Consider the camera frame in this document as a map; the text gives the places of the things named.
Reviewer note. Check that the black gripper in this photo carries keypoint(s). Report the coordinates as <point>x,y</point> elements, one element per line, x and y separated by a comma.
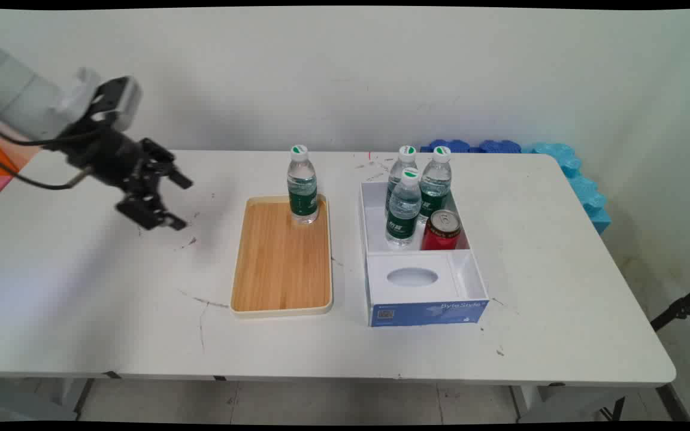
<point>108,157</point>

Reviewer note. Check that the green label water bottle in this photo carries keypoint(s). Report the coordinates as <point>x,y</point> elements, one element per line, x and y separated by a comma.
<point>302,191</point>
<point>436,185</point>
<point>403,215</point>
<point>398,173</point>

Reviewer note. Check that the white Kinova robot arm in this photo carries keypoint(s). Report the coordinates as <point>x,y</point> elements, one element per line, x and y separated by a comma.
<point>15,96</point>

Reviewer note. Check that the wooden tray with cream rim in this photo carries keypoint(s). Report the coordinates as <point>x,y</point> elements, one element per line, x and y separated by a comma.
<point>282,263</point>

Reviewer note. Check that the grey table leg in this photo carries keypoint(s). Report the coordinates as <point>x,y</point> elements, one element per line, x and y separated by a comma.
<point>75,395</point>

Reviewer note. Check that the red soda can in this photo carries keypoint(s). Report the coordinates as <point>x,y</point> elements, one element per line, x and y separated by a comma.
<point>441,233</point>

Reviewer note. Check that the white and blue cardboard box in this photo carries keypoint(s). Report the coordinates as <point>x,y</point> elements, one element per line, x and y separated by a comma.
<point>429,287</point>

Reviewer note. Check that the dark blue foam mat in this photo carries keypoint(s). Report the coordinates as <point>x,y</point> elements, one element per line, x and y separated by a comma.
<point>499,146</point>
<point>447,145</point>

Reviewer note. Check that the light blue foam mat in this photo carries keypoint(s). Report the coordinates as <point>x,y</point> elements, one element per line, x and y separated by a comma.
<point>584,185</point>

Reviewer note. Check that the black tripod leg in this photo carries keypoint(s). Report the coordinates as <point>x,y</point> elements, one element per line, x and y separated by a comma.
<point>680,308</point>

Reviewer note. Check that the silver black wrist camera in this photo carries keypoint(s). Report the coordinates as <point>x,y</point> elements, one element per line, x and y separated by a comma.
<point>121,99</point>

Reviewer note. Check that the grey table leg frame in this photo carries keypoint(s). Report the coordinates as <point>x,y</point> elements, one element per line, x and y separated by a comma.
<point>560,404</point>

